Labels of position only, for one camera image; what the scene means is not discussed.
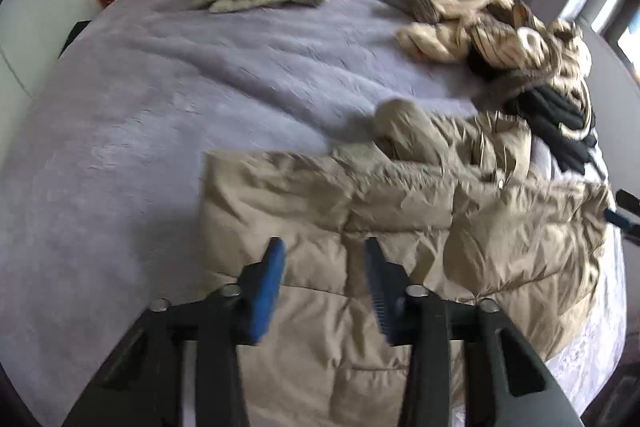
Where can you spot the purple bed blanket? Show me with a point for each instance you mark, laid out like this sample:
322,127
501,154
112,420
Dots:
150,107

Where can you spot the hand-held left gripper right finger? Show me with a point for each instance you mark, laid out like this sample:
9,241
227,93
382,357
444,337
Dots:
382,292

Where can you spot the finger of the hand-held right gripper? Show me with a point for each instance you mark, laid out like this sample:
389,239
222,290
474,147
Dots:
625,219

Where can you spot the cream striped garment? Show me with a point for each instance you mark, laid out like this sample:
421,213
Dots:
500,32

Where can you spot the large beige puffer jacket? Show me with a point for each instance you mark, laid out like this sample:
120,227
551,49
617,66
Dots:
400,227

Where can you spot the black garment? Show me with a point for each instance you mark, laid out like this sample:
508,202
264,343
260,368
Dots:
555,117

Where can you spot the black bedside object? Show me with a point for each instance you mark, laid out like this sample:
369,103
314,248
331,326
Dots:
75,38

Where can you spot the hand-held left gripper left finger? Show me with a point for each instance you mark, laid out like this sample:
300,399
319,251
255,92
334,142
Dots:
262,297

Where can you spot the window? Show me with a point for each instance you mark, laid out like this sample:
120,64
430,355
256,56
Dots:
620,17

